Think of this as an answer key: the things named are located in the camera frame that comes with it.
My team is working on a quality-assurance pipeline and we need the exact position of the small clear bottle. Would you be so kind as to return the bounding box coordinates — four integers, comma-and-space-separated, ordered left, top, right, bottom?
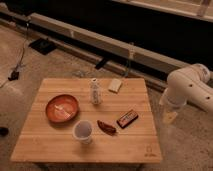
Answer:
90, 78, 101, 105

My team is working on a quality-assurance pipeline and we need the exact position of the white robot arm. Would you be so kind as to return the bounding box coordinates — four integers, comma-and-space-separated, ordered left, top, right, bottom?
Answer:
159, 64, 213, 124

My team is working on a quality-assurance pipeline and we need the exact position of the brown chocolate bar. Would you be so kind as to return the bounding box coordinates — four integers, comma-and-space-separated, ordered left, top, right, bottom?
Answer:
117, 110, 138, 129

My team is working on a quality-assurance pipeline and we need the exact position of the pale yellow sponge block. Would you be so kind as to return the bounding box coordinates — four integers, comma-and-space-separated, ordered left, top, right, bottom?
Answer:
108, 79, 122, 93

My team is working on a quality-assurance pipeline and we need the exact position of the wooden table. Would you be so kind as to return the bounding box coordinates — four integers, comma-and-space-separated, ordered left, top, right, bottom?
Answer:
11, 78, 162, 164

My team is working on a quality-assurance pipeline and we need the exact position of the orange bowl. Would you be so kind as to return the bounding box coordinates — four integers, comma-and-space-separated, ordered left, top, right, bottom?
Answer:
45, 94, 79, 123

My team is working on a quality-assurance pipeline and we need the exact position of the black floor plate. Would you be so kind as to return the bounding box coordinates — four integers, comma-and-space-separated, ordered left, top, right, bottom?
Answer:
29, 38, 56, 55

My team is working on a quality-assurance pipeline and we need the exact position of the black object at left edge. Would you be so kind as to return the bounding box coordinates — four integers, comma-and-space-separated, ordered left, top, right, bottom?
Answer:
0, 127, 9, 137

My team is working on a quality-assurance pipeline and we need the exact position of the long metal floor rail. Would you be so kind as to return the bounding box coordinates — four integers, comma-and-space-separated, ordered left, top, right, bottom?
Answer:
0, 6, 213, 93

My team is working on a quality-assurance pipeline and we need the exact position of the black cable with plug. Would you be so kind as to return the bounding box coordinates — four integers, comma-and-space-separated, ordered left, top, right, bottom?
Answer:
7, 20, 31, 82

